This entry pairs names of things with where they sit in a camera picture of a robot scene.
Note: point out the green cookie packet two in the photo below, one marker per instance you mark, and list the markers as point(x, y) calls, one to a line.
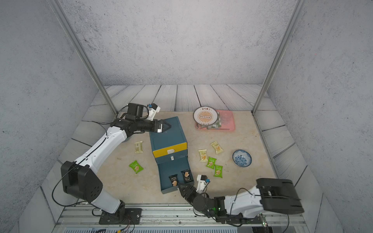
point(211, 162)

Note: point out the green cookie packet one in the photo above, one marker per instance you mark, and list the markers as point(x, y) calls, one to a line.
point(136, 167)

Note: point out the teal bottom drawer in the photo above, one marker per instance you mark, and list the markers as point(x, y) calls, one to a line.
point(174, 173)

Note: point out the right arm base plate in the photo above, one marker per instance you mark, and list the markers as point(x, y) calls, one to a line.
point(222, 216)

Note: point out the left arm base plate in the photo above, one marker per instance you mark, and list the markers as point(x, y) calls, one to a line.
point(123, 216)

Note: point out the black cookie packet two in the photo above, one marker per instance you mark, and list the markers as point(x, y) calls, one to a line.
point(187, 176)

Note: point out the white orange patterned plate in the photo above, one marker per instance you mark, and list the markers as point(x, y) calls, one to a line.
point(205, 115)

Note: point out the yellow cookie packet two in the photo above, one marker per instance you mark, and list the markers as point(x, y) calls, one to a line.
point(218, 149)

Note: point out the aluminium mounting rail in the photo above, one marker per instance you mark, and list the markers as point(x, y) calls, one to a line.
point(173, 218)

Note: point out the left metal frame post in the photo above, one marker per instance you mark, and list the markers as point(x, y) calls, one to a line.
point(64, 22)

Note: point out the metal frame post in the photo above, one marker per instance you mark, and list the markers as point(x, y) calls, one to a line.
point(64, 22)
point(299, 7)

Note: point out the black cookie packet one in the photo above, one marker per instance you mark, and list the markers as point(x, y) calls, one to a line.
point(174, 180)

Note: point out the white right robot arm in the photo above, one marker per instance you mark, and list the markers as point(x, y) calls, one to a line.
point(269, 195)

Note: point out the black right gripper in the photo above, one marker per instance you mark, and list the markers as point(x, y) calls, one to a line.
point(191, 190)

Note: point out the right metal frame post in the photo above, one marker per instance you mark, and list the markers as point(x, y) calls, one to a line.
point(299, 7)

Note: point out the yellow drawer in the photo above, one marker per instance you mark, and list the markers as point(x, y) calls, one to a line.
point(170, 150)

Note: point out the teal drawer cabinet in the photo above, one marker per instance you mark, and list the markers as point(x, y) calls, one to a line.
point(175, 135)

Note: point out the pink plastic tray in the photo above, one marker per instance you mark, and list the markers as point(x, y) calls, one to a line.
point(225, 122)

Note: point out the yellow cookie packet one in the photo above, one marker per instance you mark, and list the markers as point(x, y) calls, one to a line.
point(139, 147)

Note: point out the blue white ceramic bowl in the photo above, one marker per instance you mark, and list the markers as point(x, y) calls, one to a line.
point(242, 158)

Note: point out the yellow cookie packet three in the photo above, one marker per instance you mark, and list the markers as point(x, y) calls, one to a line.
point(203, 155)

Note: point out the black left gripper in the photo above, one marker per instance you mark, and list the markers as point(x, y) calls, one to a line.
point(154, 128)

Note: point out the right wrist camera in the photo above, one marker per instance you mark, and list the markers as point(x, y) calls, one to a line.
point(203, 181)

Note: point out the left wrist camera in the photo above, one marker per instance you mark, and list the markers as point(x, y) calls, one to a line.
point(153, 109)

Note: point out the green cookie packet three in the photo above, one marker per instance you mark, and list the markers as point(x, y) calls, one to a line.
point(218, 171)

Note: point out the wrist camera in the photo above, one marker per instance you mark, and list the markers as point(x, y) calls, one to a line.
point(203, 181)
point(153, 109)

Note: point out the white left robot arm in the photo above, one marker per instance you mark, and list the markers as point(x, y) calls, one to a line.
point(79, 178)

